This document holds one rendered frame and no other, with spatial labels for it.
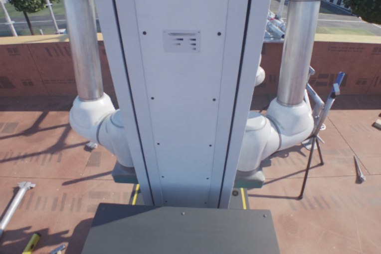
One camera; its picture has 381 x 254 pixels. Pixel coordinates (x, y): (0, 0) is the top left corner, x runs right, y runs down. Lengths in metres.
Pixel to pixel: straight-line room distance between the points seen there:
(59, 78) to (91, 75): 2.11
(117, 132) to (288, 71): 0.66
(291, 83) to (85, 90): 0.78
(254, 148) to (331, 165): 1.49
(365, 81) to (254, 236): 2.91
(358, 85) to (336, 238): 2.07
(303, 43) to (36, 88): 3.00
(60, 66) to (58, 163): 1.19
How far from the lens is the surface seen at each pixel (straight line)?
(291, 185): 1.97
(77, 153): 2.24
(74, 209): 1.90
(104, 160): 2.09
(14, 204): 2.10
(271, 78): 2.77
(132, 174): 0.98
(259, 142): 0.83
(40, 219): 1.97
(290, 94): 0.89
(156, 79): 0.53
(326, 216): 1.93
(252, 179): 0.98
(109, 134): 0.87
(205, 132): 0.62
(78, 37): 0.87
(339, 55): 2.99
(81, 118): 0.97
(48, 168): 2.25
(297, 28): 0.83
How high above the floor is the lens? 1.51
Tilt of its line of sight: 38 degrees down
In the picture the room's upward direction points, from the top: straight up
